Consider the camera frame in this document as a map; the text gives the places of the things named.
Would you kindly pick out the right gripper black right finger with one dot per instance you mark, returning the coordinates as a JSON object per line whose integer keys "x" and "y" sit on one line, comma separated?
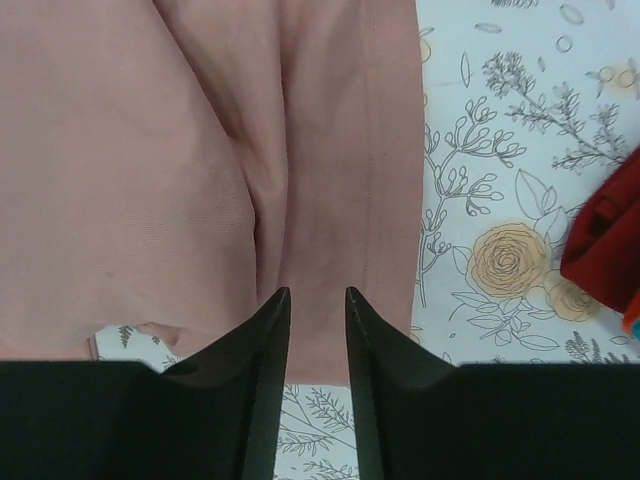
{"x": 418, "y": 417}

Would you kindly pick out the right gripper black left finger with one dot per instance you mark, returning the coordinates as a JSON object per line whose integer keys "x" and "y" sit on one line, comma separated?
{"x": 214, "y": 415}

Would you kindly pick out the pink t shirt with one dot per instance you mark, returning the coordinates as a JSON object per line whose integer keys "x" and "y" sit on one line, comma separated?
{"x": 170, "y": 164}

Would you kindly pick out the blue folded t shirt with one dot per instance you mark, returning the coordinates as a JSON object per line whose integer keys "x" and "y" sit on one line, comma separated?
{"x": 631, "y": 325}

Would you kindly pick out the red folded t shirt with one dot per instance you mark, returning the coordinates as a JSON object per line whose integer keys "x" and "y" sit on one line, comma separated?
{"x": 601, "y": 255}

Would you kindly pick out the floral table mat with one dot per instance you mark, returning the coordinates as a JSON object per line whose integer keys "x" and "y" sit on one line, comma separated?
{"x": 530, "y": 106}

